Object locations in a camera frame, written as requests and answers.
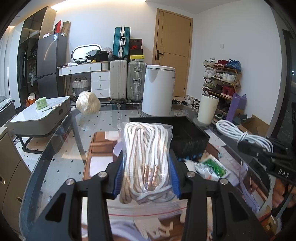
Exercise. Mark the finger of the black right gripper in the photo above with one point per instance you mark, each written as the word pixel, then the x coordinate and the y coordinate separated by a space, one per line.
pixel 249 148
pixel 277 144

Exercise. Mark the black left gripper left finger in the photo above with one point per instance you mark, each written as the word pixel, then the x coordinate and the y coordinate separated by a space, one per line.
pixel 62 217

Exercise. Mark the bagged white brown shoelaces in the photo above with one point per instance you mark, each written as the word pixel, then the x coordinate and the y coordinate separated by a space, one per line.
pixel 146 157

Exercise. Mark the brown cardboard box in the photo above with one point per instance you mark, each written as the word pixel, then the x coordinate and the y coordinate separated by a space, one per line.
pixel 255 126

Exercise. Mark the green white sachet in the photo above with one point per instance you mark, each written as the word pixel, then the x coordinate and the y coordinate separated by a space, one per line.
pixel 211 169

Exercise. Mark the purple paper bag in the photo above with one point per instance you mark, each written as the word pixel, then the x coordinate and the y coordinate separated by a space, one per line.
pixel 237 102

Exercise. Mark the black cardboard box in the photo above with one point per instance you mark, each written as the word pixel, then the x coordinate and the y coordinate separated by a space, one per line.
pixel 189 141

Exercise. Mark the cream cylindrical cup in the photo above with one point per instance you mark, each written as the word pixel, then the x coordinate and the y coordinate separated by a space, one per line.
pixel 207 108

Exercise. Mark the zip plastic bag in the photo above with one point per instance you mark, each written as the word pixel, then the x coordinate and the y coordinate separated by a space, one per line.
pixel 149 221

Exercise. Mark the wooden shoe rack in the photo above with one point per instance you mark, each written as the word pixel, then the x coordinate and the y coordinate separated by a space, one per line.
pixel 221 80

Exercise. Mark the cream yarn ball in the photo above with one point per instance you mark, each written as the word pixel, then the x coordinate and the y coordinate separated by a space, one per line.
pixel 88 103

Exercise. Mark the beige side cabinet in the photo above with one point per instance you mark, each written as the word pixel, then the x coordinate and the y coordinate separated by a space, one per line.
pixel 14 177

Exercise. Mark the white coffee table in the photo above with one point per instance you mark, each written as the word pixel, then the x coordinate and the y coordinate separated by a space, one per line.
pixel 32 123

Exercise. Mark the striped woven basket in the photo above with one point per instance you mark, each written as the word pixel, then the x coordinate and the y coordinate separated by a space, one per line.
pixel 80 85

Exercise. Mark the green tissue pack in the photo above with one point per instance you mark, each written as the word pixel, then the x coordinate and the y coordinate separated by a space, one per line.
pixel 41 103

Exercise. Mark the white electric kettle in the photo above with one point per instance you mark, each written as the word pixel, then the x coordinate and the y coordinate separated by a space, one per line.
pixel 158 90

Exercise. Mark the white desk with drawers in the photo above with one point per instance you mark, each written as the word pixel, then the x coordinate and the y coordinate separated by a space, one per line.
pixel 97 72

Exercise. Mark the white suitcase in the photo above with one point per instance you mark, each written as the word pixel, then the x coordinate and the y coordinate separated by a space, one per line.
pixel 118 79

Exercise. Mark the silver suitcase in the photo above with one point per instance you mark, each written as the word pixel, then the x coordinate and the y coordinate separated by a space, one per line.
pixel 135 80

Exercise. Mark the grey bed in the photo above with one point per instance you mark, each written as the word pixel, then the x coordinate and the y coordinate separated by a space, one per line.
pixel 7 109

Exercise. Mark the oval white mirror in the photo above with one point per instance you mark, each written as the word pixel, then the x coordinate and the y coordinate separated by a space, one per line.
pixel 80 53

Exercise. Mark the wooden door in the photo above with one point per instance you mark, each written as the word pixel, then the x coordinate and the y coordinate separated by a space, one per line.
pixel 172 46

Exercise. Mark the stacked shoe boxes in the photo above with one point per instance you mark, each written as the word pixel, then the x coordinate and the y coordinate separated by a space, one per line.
pixel 136 53

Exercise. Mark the teal suitcase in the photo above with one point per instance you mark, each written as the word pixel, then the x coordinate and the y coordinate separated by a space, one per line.
pixel 121 43

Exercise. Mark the black refrigerator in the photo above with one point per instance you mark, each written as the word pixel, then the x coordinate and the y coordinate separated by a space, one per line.
pixel 51 55

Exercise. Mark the dark glass wardrobe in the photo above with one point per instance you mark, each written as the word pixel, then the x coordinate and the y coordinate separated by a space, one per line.
pixel 34 28

